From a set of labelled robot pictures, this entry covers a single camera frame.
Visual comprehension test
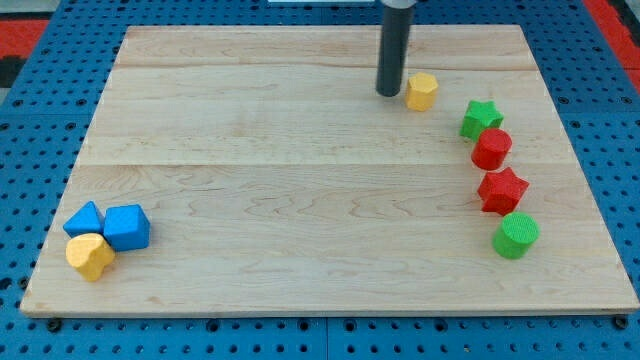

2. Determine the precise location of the blue cube block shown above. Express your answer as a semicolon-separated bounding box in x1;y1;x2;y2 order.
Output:
103;204;150;252

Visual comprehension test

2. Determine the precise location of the yellow heart block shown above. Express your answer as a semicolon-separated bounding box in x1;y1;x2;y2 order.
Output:
65;233;116;282

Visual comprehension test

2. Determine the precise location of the light wooden board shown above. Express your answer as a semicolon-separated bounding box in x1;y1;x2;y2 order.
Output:
21;25;639;318

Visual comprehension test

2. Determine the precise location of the yellow hexagon block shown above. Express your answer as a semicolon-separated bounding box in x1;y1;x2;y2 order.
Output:
405;72;439;112

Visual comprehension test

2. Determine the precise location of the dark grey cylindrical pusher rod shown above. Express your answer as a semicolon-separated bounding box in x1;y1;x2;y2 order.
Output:
376;0;417;97

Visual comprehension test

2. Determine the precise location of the green star block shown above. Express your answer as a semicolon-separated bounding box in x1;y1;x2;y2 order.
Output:
459;100;504;141

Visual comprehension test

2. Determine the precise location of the red cylinder block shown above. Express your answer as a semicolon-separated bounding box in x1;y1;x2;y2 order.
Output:
471;128;513;171

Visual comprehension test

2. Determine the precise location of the red star block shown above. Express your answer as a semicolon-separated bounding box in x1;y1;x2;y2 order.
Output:
477;167;530;216

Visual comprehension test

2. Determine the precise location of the green cylinder block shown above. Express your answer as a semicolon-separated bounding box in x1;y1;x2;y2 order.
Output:
492;212;540;260

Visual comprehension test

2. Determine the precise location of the blue triangle block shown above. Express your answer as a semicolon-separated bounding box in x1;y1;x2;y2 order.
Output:
63;201;104;238

